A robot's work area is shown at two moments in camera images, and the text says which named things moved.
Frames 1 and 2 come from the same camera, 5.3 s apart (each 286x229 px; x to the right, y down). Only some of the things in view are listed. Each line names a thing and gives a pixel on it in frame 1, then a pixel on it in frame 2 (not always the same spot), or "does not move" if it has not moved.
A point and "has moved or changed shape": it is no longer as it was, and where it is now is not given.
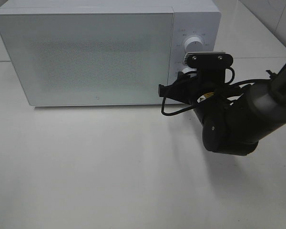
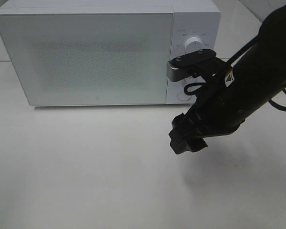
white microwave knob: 188,69 has moved or changed shape
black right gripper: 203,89 -> 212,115
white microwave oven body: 103,53 does not move
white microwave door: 89,59 does not move
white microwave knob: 193,44 does not move
